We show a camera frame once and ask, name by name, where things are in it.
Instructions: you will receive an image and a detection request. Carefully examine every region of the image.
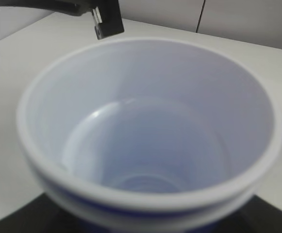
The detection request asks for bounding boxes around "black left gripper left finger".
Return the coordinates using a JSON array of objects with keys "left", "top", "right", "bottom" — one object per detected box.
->
[{"left": 0, "top": 194, "right": 83, "bottom": 233}]

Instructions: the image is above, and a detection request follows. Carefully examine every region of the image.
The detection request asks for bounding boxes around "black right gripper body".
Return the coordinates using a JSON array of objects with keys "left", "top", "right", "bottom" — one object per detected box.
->
[{"left": 75, "top": 0, "right": 124, "bottom": 40}]

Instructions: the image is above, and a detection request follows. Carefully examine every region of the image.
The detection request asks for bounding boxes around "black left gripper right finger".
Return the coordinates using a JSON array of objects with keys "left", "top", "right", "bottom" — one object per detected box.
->
[{"left": 230, "top": 196, "right": 282, "bottom": 233}]

